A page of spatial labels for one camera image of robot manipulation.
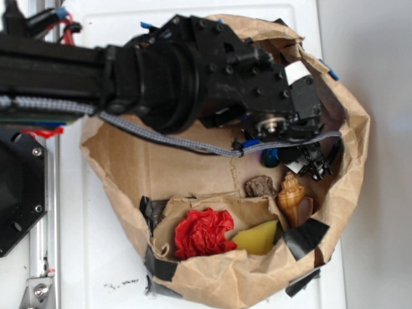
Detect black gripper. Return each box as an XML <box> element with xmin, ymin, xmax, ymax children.
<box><xmin>140</xmin><ymin>15</ymin><xmax>321</xmax><ymax>140</ymax></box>

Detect dark green plastic pickle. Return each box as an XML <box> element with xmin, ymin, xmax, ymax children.
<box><xmin>261</xmin><ymin>148</ymin><xmax>280</xmax><ymax>168</ymax></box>

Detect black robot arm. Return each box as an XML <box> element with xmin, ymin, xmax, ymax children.
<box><xmin>1</xmin><ymin>6</ymin><xmax>321</xmax><ymax>139</ymax></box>

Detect blue tape strip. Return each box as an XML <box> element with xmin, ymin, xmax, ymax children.
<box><xmin>319</xmin><ymin>59</ymin><xmax>339</xmax><ymax>81</ymax></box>

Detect brown rock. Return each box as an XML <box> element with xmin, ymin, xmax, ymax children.
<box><xmin>245</xmin><ymin>175</ymin><xmax>277</xmax><ymax>198</ymax></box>

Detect orange spiral seashell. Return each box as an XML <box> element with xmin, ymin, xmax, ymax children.
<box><xmin>277</xmin><ymin>172</ymin><xmax>305</xmax><ymax>227</ymax></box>

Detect crumpled red paper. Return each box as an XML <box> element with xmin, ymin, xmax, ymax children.
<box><xmin>174</xmin><ymin>208</ymin><xmax>237</xmax><ymax>260</ymax></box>

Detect yellow sponge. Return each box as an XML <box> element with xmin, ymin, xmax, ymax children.
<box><xmin>232</xmin><ymin>220</ymin><xmax>279</xmax><ymax>256</ymax></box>

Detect red wires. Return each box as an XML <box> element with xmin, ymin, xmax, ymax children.
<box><xmin>54</xmin><ymin>9</ymin><xmax>83</xmax><ymax>46</ymax></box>

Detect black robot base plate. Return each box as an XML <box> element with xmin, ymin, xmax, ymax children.
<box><xmin>1</xmin><ymin>128</ymin><xmax>47</xmax><ymax>258</ymax></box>

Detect grey braided cable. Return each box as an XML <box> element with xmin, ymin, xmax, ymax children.
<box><xmin>0</xmin><ymin>95</ymin><xmax>342</xmax><ymax>158</ymax></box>

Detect aluminium frame rail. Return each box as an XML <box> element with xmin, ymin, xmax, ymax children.
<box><xmin>19</xmin><ymin>0</ymin><xmax>62</xmax><ymax>309</ymax></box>

